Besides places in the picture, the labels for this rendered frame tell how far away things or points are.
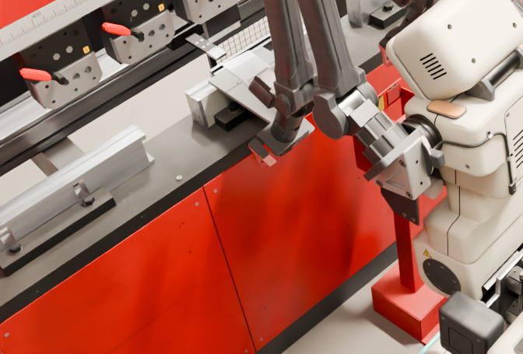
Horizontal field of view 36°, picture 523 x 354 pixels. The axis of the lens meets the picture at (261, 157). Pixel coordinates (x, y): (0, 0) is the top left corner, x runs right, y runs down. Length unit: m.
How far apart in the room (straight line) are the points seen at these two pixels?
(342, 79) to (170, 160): 0.72
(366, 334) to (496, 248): 0.92
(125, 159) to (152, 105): 1.74
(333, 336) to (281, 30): 1.41
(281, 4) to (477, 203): 0.58
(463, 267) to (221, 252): 0.70
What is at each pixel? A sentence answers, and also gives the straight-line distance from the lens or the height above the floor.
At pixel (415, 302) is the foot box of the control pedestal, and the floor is 0.12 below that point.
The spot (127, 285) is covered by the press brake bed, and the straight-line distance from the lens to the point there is 2.06.
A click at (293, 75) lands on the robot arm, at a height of 1.28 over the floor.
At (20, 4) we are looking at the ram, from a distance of 1.71.
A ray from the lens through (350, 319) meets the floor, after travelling 2.72.
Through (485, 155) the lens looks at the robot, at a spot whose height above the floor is 1.17.
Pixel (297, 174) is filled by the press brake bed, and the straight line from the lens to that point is 2.24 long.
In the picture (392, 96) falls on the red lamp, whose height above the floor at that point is 0.81.
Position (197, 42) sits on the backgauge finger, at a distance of 2.20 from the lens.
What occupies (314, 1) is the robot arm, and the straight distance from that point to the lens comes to 1.38.
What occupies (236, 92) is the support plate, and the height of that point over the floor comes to 1.00.
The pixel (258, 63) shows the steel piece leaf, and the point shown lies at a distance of 2.08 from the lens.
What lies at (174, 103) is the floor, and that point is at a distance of 3.71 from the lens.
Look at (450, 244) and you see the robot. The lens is 1.77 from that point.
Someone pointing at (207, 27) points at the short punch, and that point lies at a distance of 2.01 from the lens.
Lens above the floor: 2.20
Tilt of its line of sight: 42 degrees down
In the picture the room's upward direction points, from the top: 14 degrees counter-clockwise
